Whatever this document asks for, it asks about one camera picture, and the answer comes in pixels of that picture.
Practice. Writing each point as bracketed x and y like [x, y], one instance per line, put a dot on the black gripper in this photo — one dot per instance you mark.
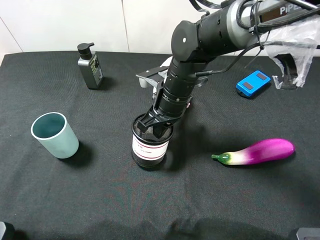
[162, 114]

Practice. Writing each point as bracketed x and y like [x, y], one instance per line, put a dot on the black mesh pen holder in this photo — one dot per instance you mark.
[147, 149]

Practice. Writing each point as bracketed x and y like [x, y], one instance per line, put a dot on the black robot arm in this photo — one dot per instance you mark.
[235, 27]

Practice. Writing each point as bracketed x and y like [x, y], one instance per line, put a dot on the rolled pink towel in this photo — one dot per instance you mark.
[165, 63]

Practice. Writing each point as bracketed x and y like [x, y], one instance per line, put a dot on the black pump soap bottle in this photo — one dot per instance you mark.
[89, 66]

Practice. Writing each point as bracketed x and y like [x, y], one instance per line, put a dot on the teal ceramic cup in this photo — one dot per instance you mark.
[53, 131]

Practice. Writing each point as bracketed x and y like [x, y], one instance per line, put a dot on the black tablecloth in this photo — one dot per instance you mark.
[100, 193]

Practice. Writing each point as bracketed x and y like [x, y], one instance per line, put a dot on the blue rectangular box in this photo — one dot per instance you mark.
[252, 84]

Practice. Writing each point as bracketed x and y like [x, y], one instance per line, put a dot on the purple toy eggplant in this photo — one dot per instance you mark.
[267, 150]

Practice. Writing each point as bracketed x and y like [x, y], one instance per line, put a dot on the grey base corner right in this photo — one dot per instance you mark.
[305, 233]

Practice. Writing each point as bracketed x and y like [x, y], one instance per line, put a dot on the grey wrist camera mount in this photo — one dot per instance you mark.
[152, 77]

